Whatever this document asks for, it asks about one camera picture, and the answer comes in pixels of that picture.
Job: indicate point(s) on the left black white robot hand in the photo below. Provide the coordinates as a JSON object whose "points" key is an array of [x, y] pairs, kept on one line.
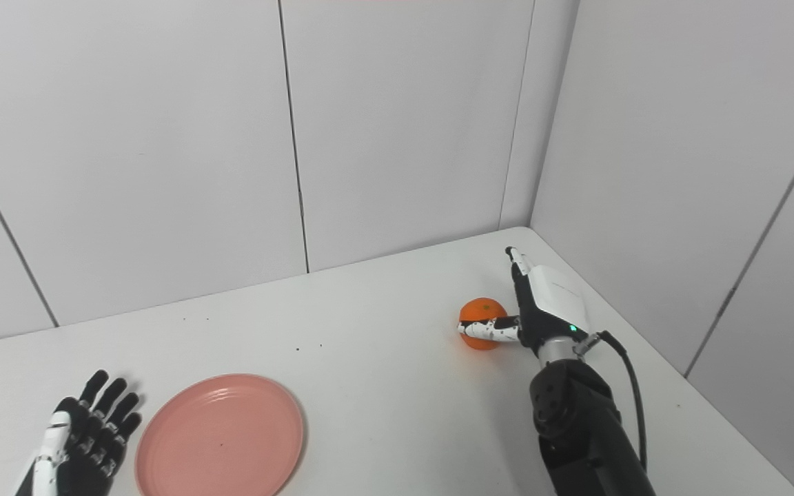
{"points": [[83, 441]]}

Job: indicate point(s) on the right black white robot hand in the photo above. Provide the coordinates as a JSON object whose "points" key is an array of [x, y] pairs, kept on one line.
{"points": [[542, 310]]}

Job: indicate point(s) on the orange fruit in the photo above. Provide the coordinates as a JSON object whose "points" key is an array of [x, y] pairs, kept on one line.
{"points": [[481, 315]]}

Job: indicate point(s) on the pink round plate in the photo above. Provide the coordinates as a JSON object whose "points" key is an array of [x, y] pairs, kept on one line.
{"points": [[221, 435]]}

